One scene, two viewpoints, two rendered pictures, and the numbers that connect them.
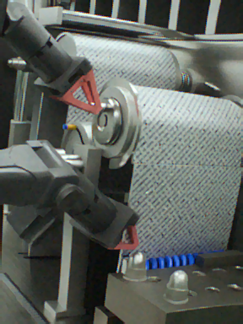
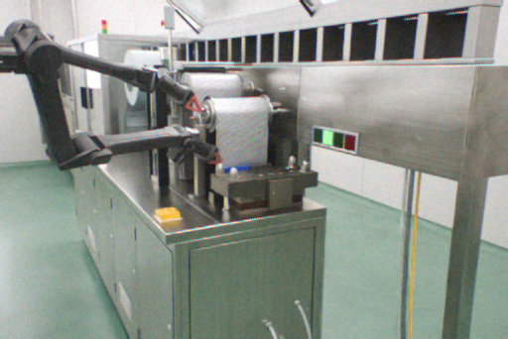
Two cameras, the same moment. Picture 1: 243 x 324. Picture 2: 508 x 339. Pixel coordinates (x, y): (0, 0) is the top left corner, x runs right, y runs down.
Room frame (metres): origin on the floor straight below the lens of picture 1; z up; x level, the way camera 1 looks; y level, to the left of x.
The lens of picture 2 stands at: (-0.87, -0.24, 1.44)
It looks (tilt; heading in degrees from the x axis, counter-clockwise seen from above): 13 degrees down; 4
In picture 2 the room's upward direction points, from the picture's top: straight up
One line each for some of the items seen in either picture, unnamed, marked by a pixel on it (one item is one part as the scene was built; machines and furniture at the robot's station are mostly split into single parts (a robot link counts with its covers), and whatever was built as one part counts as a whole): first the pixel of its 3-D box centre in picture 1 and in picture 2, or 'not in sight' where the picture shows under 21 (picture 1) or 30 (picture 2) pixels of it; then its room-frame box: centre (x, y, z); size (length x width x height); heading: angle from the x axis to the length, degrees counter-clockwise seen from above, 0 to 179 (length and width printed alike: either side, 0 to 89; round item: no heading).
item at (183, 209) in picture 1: (185, 219); (242, 151); (0.93, -0.12, 1.10); 0.23 x 0.01 x 0.18; 121
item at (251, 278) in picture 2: not in sight; (158, 230); (1.75, 0.46, 0.43); 2.52 x 0.64 x 0.86; 31
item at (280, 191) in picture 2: not in sight; (280, 193); (0.78, -0.28, 0.96); 0.10 x 0.03 x 0.11; 121
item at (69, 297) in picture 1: (69, 234); (196, 162); (0.93, 0.07, 1.05); 0.06 x 0.05 x 0.31; 121
